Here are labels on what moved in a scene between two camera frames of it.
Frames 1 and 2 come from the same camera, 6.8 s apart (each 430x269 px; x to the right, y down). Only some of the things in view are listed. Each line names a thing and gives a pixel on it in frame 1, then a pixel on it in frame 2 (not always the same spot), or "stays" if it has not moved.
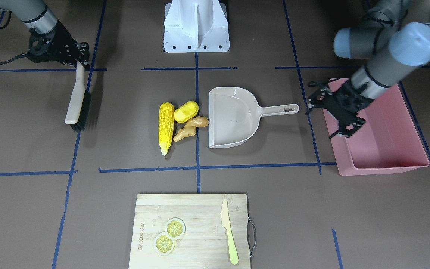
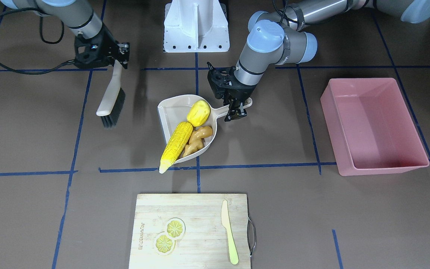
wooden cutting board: (205, 243) stays
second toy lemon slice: (164, 245) stays
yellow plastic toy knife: (226, 222) stays
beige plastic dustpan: (234, 114) to (173, 112)
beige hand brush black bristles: (78, 111) to (111, 107)
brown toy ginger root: (190, 128) to (196, 141)
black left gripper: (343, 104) to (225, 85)
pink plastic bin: (387, 142) stays
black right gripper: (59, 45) to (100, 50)
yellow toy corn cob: (166, 121) to (175, 146)
